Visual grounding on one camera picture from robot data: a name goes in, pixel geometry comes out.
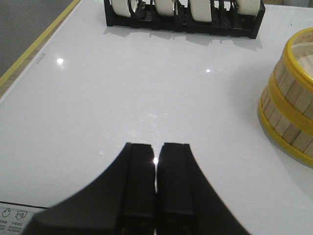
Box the white bowl far left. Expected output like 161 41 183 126
111 0 138 17

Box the black dish rack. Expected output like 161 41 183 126
104 0 266 39

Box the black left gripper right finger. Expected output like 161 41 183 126
156 143 249 235

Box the bamboo steamer basket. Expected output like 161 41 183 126
268 28 313 136
258 101 313 167

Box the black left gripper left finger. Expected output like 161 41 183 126
23 143 156 235

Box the white bowl right upright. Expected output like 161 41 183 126
237 0 260 16

